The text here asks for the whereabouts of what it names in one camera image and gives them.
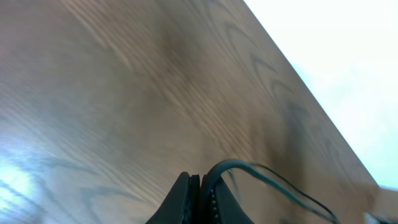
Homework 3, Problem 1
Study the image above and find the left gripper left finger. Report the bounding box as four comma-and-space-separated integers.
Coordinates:
146, 172, 200, 224

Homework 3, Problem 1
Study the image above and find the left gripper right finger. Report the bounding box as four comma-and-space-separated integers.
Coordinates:
201, 176, 254, 224

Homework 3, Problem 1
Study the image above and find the black cable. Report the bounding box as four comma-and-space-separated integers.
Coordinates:
201, 159, 341, 224

